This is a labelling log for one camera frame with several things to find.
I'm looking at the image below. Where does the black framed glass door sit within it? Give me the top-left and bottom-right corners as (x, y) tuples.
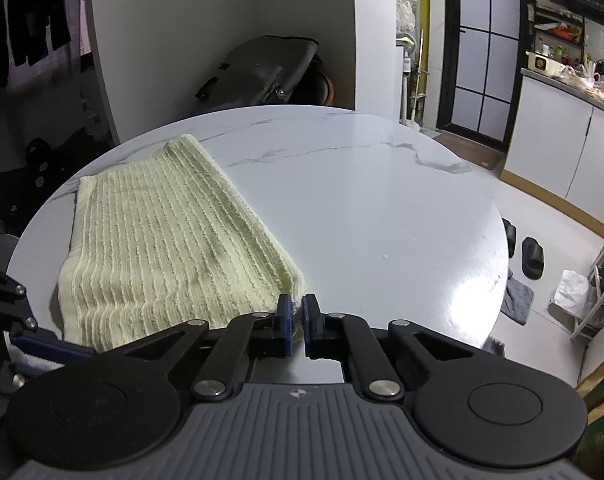
(436, 0), (533, 152)

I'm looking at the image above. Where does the white kitchen base cabinet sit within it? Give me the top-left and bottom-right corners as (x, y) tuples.
(500, 68), (604, 237)

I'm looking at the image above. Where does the grey floor rag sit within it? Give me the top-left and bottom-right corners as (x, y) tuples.
(500, 271), (534, 326)

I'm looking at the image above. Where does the brown door mat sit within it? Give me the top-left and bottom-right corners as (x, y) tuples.
(434, 131), (503, 170)

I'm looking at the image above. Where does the brown green paper bag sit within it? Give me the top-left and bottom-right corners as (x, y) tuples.
(572, 361), (604, 479)

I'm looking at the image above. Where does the black bag on chair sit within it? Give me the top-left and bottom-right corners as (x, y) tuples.
(193, 35), (334, 115)

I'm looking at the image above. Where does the white round marble table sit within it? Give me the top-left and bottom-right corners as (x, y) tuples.
(6, 104), (510, 386)

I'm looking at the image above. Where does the black slipper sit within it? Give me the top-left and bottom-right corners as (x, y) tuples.
(522, 236), (544, 281)
(502, 218), (516, 258)

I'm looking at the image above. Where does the black spice shelf rack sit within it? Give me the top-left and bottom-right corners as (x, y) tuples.
(532, 3), (585, 66)

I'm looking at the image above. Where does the white rice cooker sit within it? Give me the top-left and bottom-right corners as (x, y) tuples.
(527, 52), (565, 77)

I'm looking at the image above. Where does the yellow knitted towel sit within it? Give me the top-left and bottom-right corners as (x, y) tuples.
(57, 134), (306, 351)

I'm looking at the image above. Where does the white rolling storage cart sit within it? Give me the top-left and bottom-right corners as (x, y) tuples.
(571, 246), (604, 339)

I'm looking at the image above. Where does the white plastic bag on floor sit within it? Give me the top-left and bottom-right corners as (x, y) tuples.
(548, 270), (597, 321)

